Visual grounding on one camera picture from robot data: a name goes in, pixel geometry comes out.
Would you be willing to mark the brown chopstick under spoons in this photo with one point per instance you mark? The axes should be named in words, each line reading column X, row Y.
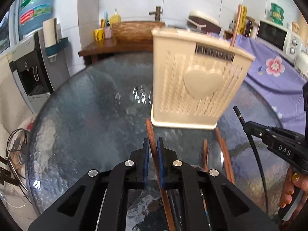
column 205, row 153

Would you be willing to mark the white electric kettle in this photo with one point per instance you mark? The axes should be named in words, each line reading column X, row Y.
column 301, row 64

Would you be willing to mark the wooden wash basin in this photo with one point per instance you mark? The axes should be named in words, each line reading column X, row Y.
column 135, row 31

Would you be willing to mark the yellow soap bottle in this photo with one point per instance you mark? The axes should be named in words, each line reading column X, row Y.
column 115, row 18

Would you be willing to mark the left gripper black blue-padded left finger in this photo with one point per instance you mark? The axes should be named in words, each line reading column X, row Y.
column 98, row 201

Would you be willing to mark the brown white rice cooker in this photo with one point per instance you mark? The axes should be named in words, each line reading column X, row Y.
column 203, row 22

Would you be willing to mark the paper cup dispenser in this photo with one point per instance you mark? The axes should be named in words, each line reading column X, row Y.
column 53, row 45

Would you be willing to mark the yellow package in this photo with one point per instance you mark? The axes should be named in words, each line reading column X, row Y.
column 242, row 23

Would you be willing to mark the round glass table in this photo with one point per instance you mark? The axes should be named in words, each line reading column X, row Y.
column 97, row 118

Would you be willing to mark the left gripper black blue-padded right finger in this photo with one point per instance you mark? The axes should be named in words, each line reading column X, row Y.
column 209, row 202

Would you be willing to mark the green stacked containers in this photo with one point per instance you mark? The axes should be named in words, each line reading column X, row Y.
column 276, row 14

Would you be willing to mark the yellow mug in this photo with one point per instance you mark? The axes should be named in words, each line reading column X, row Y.
column 99, row 34

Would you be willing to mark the white black water dispenser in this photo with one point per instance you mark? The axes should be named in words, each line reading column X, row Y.
column 36, row 75

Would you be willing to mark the bronze faucet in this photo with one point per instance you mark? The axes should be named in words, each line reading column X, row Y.
column 156, row 13

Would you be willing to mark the white microwave oven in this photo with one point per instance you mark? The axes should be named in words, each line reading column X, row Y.
column 284, row 41

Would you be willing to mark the beige cloth cover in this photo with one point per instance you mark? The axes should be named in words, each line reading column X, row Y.
column 14, row 112

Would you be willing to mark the small steel spoon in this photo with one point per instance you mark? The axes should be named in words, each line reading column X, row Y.
column 215, row 158

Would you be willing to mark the brown wooden chopstick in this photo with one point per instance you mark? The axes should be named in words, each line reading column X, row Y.
column 164, row 195
column 236, row 26
column 227, row 160

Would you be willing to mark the cream perforated utensil holder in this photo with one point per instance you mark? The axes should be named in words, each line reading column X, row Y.
column 195, row 77

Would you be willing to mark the purple floral cloth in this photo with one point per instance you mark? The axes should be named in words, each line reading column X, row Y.
column 271, row 93

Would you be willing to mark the dark sauce bottle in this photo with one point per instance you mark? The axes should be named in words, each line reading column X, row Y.
column 248, row 28

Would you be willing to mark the blue water jug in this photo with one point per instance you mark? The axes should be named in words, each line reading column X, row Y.
column 32, row 14

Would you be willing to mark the wooden basin counter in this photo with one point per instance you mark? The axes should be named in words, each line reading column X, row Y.
column 106, row 48

